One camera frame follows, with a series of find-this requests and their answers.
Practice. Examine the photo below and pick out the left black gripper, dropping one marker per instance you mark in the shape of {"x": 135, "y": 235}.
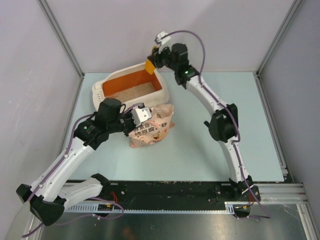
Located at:
{"x": 132, "y": 124}

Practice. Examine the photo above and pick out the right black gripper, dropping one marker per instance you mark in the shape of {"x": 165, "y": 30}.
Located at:
{"x": 156, "y": 57}

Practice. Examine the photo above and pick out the yellow plastic litter scoop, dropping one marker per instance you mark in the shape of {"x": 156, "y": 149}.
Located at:
{"x": 149, "y": 67}

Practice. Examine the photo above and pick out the pink cat litter bag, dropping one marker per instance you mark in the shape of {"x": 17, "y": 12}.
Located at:
{"x": 154, "y": 129}

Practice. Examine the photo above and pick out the white orange litter box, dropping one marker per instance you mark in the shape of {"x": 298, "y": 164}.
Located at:
{"x": 127, "y": 78}

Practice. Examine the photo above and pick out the black bag sealing clip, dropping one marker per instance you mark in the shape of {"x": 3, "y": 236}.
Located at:
{"x": 207, "y": 124}

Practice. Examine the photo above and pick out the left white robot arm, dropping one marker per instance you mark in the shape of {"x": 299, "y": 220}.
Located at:
{"x": 45, "y": 196}

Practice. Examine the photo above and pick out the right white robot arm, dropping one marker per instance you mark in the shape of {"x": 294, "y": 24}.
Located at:
{"x": 223, "y": 126}

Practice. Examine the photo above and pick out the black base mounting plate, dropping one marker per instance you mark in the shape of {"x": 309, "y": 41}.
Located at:
{"x": 185, "y": 196}

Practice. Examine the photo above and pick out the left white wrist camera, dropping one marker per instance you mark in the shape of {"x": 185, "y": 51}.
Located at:
{"x": 140, "y": 114}

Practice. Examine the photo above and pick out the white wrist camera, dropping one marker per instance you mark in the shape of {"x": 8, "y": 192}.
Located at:
{"x": 162, "y": 39}
{"x": 140, "y": 114}

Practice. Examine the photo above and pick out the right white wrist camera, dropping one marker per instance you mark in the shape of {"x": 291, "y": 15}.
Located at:
{"x": 162, "y": 39}

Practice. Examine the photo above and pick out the aluminium frame rail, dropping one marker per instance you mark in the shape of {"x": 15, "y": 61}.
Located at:
{"x": 269, "y": 192}

